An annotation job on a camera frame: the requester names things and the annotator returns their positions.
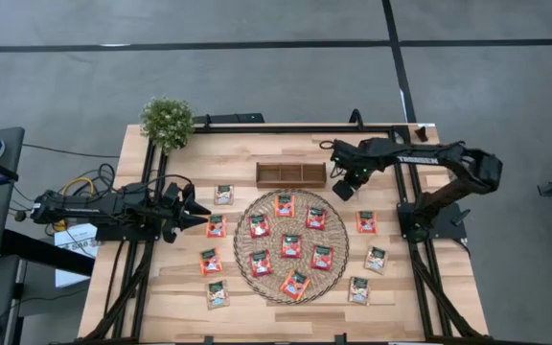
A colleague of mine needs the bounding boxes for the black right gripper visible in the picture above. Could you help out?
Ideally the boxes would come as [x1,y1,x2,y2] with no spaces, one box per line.
[328,137,373,202]

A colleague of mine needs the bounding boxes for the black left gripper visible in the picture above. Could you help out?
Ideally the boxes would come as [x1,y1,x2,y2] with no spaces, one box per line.
[160,180,213,244]

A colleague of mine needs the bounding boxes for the orange peach tea sachet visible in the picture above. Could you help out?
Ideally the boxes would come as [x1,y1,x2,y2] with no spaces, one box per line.
[274,194,296,219]
[205,214,228,239]
[198,247,224,277]
[356,210,379,235]
[279,268,311,302]

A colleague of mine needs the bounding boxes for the beige apple tea sachet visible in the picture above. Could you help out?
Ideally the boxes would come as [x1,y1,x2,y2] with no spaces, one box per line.
[363,245,389,276]
[214,184,236,206]
[205,280,231,311]
[348,276,371,307]

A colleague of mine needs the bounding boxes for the red strawberry tea sachet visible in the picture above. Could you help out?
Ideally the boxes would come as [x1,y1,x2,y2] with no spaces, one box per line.
[280,234,303,260]
[305,206,328,231]
[310,244,335,272]
[248,214,272,240]
[248,249,274,279]

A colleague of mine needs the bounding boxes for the round woven placemat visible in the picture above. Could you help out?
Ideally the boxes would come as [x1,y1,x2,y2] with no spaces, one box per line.
[232,189,351,307]

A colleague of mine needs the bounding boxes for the wooden compartment box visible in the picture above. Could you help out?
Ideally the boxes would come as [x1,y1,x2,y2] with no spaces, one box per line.
[255,161,328,189]

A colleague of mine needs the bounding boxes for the potted green plant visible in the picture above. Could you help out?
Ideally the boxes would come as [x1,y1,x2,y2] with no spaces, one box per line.
[139,95,196,154]

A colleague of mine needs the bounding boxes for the black rectangular device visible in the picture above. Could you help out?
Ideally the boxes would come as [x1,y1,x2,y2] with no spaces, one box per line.
[193,112,266,127]

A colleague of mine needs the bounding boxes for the white printed paper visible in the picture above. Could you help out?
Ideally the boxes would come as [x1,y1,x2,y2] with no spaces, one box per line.
[54,222,100,288]

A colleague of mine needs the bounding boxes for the black support beam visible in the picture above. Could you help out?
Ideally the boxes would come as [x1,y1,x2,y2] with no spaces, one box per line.
[0,228,96,278]

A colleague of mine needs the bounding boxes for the black aluminium table frame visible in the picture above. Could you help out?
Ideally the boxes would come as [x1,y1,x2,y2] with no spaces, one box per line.
[81,122,491,345]

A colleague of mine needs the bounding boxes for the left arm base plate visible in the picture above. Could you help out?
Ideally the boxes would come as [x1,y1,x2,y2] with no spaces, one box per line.
[94,220,163,243]

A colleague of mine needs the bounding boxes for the black cable bundle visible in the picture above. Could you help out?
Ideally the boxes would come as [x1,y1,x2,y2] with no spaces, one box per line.
[10,162,117,202]

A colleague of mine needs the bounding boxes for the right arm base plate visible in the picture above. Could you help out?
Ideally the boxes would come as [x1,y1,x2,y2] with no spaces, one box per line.
[397,200,469,242]

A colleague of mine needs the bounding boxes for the yellow cable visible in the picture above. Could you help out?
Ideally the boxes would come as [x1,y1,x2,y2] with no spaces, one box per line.
[53,175,96,231]

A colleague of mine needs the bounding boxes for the thin black floor cable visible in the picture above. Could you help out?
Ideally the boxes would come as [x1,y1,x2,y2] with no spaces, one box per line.
[21,142,122,159]

